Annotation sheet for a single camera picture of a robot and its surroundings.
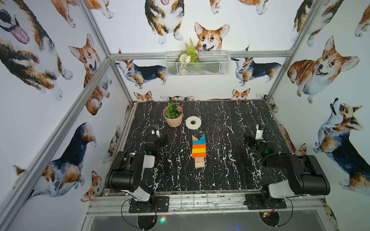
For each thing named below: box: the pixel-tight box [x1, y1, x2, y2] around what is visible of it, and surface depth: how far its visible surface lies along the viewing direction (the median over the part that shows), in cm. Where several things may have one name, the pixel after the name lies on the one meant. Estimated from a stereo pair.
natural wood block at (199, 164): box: [194, 162, 205, 168], surface depth 89 cm
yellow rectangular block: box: [191, 148, 207, 154], surface depth 94 cm
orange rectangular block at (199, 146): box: [192, 144, 207, 150], surface depth 97 cm
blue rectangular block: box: [192, 140, 207, 146], surface depth 98 cm
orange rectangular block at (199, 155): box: [191, 152, 207, 159], surface depth 92 cm
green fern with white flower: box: [177, 38, 199, 75], surface depth 85 cm
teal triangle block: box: [198, 133, 206, 142], surface depth 99 cm
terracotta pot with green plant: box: [162, 102, 184, 128], surface depth 99 cm
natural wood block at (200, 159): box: [194, 156, 205, 163], surface depth 90 cm
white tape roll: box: [185, 115, 202, 130], surface depth 109 cm
